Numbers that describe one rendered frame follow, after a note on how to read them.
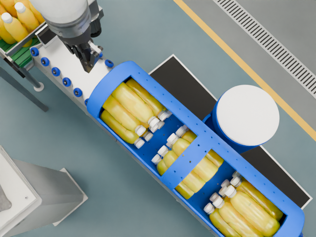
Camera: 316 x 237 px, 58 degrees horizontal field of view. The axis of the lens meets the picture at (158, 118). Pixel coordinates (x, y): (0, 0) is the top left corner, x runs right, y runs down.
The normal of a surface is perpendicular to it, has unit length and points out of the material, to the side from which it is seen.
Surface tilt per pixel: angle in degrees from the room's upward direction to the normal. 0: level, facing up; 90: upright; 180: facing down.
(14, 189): 5
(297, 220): 30
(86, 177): 0
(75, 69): 0
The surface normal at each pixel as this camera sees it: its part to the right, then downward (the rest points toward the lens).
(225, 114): 0.04, -0.25
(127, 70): 0.34, -0.55
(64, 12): 0.32, 0.94
